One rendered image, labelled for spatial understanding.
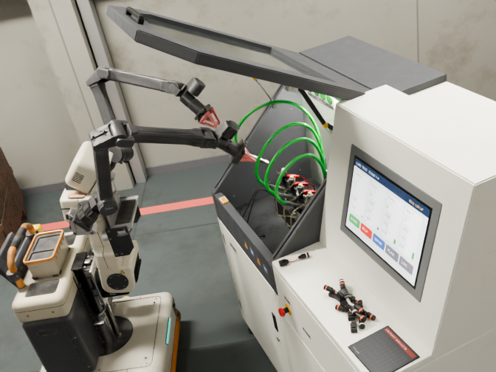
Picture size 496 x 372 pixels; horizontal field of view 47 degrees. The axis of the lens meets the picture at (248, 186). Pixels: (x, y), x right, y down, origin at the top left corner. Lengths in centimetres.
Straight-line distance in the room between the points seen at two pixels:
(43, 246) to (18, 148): 242
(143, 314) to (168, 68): 217
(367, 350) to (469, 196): 61
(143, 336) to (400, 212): 176
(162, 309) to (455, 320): 184
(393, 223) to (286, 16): 291
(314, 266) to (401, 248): 46
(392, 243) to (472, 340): 39
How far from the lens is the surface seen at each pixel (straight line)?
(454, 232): 172
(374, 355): 193
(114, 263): 279
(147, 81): 269
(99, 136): 219
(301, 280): 220
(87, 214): 247
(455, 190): 168
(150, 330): 321
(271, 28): 461
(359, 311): 201
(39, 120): 513
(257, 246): 244
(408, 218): 185
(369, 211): 202
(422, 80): 236
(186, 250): 412
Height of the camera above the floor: 245
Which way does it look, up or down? 32 degrees down
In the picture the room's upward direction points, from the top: 12 degrees counter-clockwise
